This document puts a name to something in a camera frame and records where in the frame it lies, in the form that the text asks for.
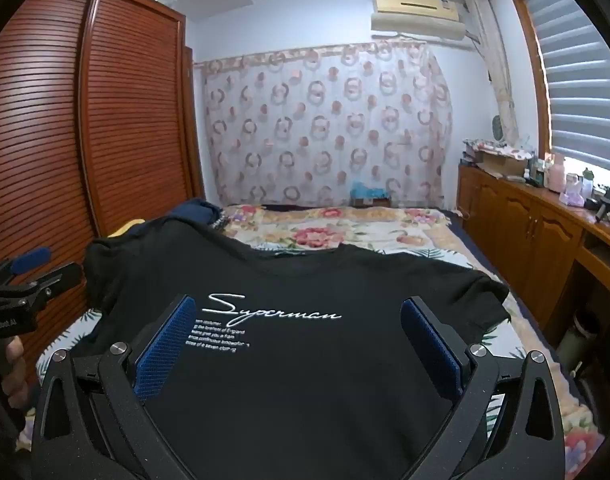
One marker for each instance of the navy folded garment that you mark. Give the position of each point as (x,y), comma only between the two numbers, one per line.
(195,212)

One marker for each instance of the bottle with green cap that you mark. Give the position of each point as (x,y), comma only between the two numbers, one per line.
(587,180)

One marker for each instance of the black t-shirt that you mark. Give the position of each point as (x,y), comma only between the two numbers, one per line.
(295,385)

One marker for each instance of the purple plastic bag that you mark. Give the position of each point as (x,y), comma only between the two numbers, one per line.
(574,195)

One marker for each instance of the floral cloth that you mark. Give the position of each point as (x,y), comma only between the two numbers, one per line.
(500,146)

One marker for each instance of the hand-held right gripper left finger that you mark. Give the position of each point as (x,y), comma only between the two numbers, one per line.
(167,347)

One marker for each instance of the wooden sideboard cabinet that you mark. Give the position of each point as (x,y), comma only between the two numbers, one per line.
(515,230)

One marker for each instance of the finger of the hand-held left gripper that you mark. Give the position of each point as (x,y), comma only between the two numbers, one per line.
(60,276)
(32,261)

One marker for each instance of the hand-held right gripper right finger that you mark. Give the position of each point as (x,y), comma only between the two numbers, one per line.
(430,347)

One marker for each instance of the circle patterned curtain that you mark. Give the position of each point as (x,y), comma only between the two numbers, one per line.
(325,125)

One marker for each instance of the blue packet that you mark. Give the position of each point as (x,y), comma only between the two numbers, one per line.
(367,191)

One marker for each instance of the small black tripod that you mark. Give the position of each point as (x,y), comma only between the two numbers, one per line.
(605,202)

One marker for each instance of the cardboard box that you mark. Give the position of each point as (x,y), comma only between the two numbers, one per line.
(502,164)

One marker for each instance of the grey round bin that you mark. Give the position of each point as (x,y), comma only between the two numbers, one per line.
(577,335)

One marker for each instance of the person's left hand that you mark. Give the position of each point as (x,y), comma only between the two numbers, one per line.
(16,370)

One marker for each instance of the wooden window frame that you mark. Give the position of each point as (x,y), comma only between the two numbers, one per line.
(527,60)

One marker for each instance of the bed with leaf-print cover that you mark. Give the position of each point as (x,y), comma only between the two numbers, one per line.
(325,232)

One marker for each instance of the grey window blind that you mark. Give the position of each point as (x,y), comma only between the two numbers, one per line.
(580,85)

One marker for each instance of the pink bottle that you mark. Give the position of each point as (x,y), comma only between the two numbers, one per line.
(557,175)

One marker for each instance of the wooden louvered wardrobe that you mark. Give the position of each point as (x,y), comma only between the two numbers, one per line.
(130,125)

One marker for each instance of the beige air conditioner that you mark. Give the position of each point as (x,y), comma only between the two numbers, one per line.
(415,17)

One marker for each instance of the tied floral curtain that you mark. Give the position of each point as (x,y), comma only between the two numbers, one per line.
(500,85)

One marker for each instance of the small desk fan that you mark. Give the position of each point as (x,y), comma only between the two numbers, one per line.
(498,129)

